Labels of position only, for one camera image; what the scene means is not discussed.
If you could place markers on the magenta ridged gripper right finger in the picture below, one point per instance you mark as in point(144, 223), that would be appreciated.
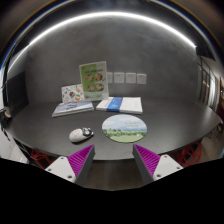
point(152, 166)

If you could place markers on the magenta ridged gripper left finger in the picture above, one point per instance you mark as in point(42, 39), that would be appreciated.
point(75, 167)

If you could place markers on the white cartoon computer mouse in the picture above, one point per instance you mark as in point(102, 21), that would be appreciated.
point(80, 134)

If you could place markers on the round landscape mouse pad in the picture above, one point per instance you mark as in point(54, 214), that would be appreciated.
point(124, 128)

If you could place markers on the red stool left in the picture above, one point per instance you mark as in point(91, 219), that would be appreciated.
point(43, 160)

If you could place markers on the red stool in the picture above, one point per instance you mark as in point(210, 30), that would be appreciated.
point(189, 155)
point(43, 160)

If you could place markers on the red stool right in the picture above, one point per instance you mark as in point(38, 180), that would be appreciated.
point(189, 155)

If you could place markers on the grey patterned book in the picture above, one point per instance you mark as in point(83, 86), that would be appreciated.
point(69, 108)

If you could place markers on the white book with blue band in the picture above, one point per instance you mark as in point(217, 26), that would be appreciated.
point(121, 104)

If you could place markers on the small colourful picture card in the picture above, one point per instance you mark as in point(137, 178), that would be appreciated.
point(72, 93)

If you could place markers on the green standing food booklet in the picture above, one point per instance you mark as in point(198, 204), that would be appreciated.
point(94, 81)

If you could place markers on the curved led light strip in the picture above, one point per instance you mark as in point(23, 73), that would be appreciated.
point(109, 14)

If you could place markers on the white wall socket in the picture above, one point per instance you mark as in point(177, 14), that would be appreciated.
point(131, 78)
point(110, 77)
point(119, 77)
point(141, 78)

